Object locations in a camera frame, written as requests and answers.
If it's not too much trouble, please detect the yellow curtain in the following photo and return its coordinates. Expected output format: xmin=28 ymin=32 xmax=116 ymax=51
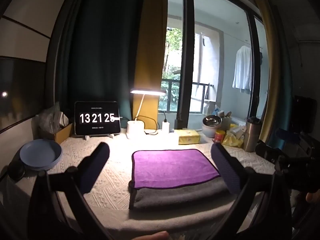
xmin=132 ymin=0 xmax=168 ymax=129

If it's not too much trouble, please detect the purple and grey towel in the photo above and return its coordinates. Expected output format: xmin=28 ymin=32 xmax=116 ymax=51
xmin=129 ymin=149 xmax=232 ymax=211

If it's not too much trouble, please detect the yellow tissue pack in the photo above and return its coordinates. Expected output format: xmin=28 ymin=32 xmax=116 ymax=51
xmin=177 ymin=129 xmax=201 ymax=145

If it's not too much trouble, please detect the white charger adapter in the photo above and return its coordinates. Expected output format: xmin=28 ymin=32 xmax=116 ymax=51
xmin=162 ymin=120 xmax=170 ymax=134

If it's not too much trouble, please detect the cardboard box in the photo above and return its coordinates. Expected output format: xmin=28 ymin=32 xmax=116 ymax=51
xmin=46 ymin=124 xmax=74 ymax=144

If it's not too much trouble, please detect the white hanging shirt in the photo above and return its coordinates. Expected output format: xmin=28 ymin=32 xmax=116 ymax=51
xmin=232 ymin=46 xmax=253 ymax=94

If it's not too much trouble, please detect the tablet showing clock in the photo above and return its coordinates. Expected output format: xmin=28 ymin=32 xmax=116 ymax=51
xmin=74 ymin=101 xmax=121 ymax=136

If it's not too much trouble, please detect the yellow plastic bag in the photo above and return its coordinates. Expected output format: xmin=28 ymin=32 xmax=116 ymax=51
xmin=222 ymin=126 xmax=246 ymax=148

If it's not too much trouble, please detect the red can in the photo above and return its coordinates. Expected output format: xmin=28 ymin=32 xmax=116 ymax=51
xmin=213 ymin=130 xmax=226 ymax=143

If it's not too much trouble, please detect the dark green curtain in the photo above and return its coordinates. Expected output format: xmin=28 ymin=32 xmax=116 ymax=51
xmin=55 ymin=0 xmax=143 ymax=120

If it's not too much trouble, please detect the white patterned tablecloth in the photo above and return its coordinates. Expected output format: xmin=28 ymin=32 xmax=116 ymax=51
xmin=15 ymin=129 xmax=276 ymax=233

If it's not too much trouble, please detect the blue plate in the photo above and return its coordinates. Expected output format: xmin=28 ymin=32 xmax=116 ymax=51
xmin=20 ymin=139 xmax=62 ymax=171

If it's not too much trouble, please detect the steel bowl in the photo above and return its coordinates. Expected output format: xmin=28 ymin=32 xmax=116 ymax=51
xmin=202 ymin=115 xmax=222 ymax=138

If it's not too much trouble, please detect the white desk lamp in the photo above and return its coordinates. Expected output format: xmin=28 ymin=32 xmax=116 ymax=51
xmin=126 ymin=88 xmax=165 ymax=140

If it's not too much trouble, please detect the steel tumbler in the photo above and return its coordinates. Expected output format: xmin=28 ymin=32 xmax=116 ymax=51
xmin=243 ymin=116 xmax=262 ymax=152

